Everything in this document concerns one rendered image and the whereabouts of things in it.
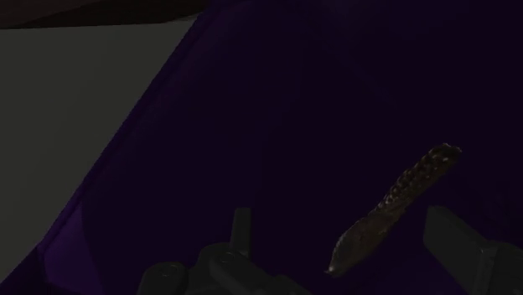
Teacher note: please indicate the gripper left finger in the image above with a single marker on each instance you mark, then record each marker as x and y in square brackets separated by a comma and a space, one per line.
[228, 265]

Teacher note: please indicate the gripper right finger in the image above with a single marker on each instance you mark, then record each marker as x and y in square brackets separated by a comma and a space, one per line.
[470, 245]

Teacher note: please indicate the brown patterned knife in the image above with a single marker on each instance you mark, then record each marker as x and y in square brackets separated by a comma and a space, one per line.
[392, 208]

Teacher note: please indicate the purple sofa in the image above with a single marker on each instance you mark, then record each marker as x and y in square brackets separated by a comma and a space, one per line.
[286, 102]

